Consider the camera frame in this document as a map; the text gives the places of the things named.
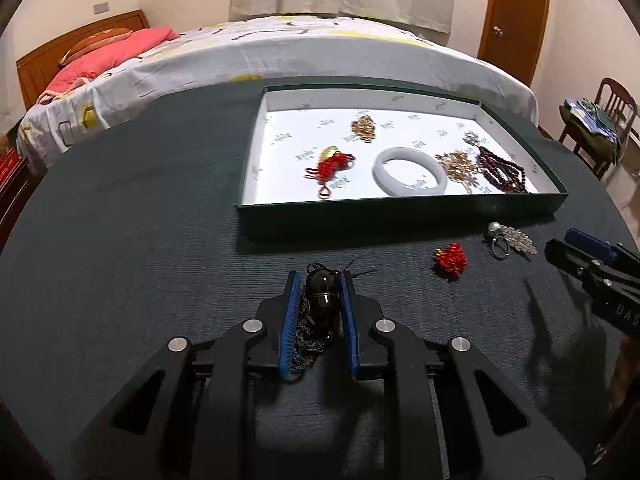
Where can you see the brown orange pillow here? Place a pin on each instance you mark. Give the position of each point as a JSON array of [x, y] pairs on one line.
[[94, 42]]

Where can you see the pink pillow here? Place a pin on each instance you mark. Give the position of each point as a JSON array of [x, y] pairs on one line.
[[93, 64]]

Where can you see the bed with patterned sheet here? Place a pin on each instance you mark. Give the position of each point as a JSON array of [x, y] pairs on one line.
[[263, 48]]

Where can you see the clothes pile on chair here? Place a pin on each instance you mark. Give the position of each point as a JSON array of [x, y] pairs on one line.
[[596, 127]]

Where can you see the wooden headboard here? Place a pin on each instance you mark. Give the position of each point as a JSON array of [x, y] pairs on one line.
[[36, 69]]

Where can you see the silver crystal leaf brooch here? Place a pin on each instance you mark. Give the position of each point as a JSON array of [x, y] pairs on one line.
[[519, 241]]

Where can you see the wooden chair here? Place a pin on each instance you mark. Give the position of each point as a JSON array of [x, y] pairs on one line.
[[621, 108]]

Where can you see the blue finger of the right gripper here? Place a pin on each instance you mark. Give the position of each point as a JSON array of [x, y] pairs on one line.
[[590, 245]]

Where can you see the green tray with white lining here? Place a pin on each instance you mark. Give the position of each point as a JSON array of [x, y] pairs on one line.
[[368, 161]]

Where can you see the red knot tassel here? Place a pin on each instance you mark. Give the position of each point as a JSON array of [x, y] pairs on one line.
[[450, 262]]

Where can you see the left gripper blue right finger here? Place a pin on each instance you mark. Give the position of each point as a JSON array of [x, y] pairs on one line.
[[349, 321]]

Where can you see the dark wooden nightstand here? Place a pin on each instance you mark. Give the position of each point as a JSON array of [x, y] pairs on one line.
[[17, 185]]

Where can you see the red cord gold pendant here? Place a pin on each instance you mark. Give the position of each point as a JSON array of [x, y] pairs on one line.
[[331, 161]]

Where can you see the small silver crystal brooch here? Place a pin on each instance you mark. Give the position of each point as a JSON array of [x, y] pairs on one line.
[[472, 138]]

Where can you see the brown wooden door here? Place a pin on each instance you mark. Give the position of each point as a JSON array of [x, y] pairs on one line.
[[512, 36]]

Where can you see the wall outlet plate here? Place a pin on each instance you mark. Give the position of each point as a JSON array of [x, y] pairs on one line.
[[101, 8]]

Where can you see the white jade bangle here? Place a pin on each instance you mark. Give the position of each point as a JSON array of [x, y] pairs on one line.
[[404, 172]]

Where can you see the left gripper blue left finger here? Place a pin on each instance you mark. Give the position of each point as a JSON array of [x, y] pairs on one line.
[[289, 323]]

